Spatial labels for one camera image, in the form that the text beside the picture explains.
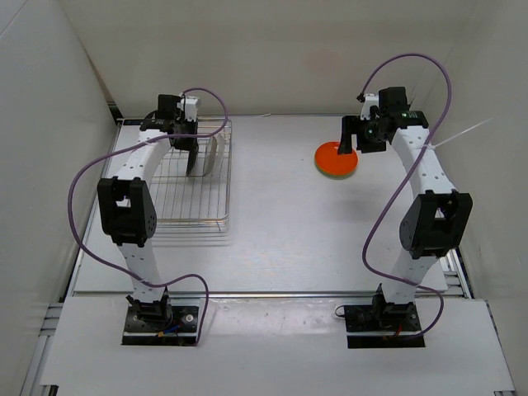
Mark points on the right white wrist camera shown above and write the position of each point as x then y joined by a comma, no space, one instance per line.
370,106

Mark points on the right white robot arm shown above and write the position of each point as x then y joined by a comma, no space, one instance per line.
435,221

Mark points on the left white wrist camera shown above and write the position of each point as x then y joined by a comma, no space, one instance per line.
189,106

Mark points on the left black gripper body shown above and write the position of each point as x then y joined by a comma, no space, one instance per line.
185,143

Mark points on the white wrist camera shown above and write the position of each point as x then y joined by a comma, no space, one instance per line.
189,106
370,106

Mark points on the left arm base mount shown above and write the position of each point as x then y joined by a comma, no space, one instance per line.
185,326

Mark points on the orange plate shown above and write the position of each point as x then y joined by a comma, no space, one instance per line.
326,157

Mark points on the metal wire dish rack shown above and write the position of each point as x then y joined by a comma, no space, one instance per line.
193,204

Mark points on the grey plate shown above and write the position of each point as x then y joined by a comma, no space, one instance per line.
211,150

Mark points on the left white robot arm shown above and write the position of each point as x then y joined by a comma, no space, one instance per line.
127,210

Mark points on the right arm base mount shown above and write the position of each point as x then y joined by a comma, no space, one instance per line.
370,327

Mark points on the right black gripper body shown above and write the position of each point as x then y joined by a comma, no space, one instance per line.
369,138

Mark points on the black plate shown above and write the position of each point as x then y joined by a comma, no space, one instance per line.
191,161

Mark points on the green plate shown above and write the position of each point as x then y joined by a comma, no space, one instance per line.
335,176

